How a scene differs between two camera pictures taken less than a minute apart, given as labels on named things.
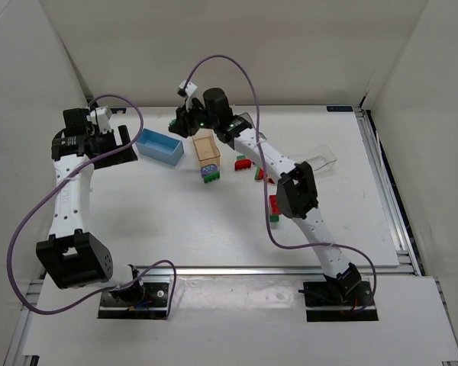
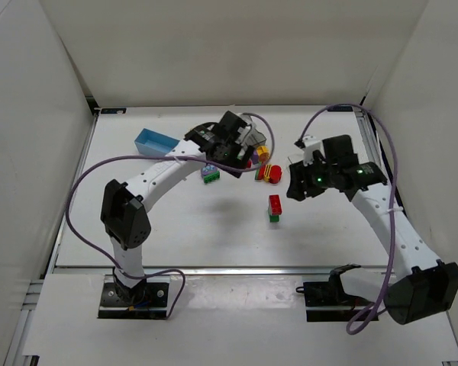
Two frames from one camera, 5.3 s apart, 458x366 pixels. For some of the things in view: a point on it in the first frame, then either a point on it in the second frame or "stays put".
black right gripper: [182, 122] → [297, 182]
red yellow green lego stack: [259, 174] stays put
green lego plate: [211, 177] stays put
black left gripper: [111, 142] → [240, 161]
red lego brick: [274, 206] stays put
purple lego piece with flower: [208, 169] stays put
